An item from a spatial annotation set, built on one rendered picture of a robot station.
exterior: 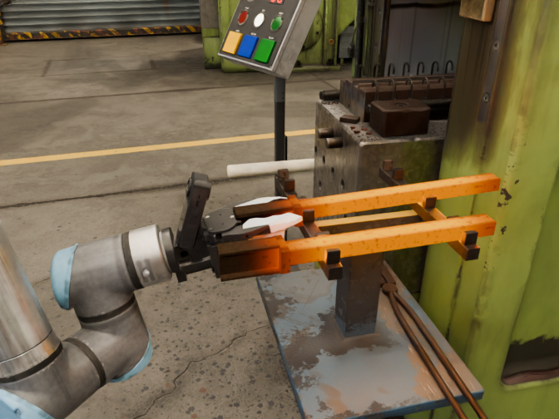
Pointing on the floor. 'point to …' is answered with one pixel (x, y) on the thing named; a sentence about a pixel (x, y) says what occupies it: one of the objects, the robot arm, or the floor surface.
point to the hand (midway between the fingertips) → (289, 206)
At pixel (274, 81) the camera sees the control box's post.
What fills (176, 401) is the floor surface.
